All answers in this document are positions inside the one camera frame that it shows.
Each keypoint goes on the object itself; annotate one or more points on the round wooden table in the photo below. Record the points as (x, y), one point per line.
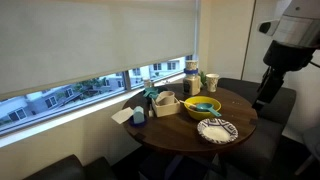
(177, 135)

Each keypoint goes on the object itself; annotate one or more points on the yellow bowl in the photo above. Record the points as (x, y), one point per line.
(197, 115)

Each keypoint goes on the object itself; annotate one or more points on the teal cup on table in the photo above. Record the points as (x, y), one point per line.
(151, 92)

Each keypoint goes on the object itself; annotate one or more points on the cream square box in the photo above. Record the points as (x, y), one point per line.
(165, 110)

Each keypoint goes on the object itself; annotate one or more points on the teal measuring scoop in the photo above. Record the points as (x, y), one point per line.
(207, 107)

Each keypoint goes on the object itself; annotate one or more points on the black leather chair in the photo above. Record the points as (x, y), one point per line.
(70, 168)

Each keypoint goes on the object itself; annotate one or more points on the blue patterned paper bowl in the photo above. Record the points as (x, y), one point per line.
(217, 131)

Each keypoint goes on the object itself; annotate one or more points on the dark blue coaster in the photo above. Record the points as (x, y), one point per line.
(133, 124)

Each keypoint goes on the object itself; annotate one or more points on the light blue house-shaped box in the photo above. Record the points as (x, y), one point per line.
(138, 114)

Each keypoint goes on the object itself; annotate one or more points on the white roller blind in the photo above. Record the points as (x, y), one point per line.
(47, 43)

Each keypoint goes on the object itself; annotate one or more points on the beige mug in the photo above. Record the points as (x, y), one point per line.
(165, 98)

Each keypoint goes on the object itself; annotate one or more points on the dark grey armchair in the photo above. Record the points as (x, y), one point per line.
(254, 157)

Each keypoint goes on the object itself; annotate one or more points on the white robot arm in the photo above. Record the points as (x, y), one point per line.
(295, 37)

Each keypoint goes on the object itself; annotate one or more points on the glass jar with blue band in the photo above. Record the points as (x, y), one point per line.
(191, 81)

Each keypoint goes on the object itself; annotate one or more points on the small glass shaker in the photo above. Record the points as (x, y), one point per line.
(147, 82)

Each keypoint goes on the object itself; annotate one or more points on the patterned paper cup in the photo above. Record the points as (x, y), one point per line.
(212, 81)

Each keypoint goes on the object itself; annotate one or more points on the small green plant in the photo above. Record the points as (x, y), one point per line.
(202, 76)

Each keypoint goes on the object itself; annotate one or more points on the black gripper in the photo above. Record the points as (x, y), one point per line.
(272, 81)

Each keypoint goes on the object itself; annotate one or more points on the wooden spoon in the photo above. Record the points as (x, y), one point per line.
(186, 103)

